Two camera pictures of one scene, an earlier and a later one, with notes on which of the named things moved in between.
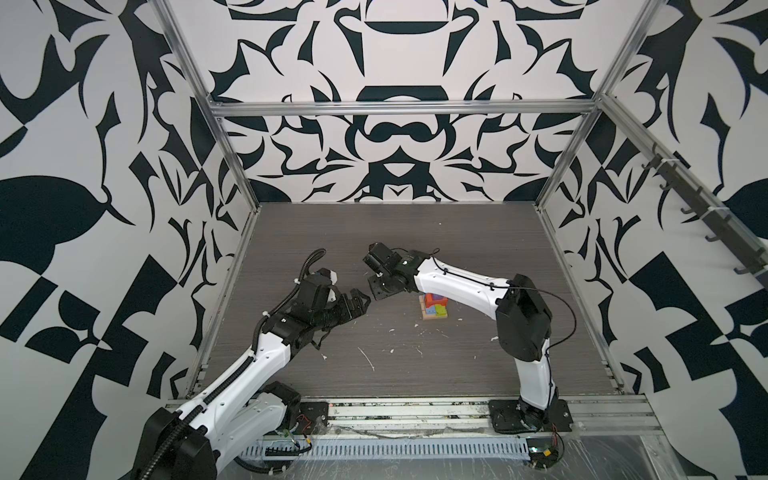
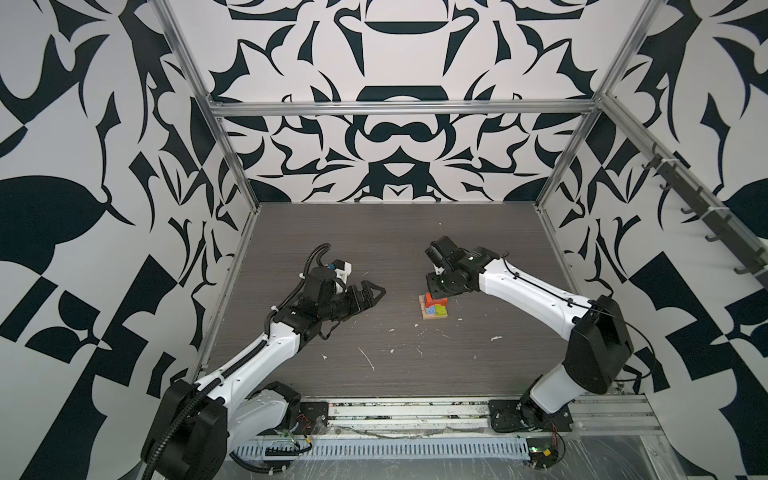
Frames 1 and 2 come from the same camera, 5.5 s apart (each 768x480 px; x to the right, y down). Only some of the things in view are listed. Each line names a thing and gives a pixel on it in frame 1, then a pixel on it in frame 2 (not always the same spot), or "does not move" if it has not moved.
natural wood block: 425,316 does not move
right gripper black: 377,293 -> 431,283
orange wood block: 429,301 does not move
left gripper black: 345,311 does not move
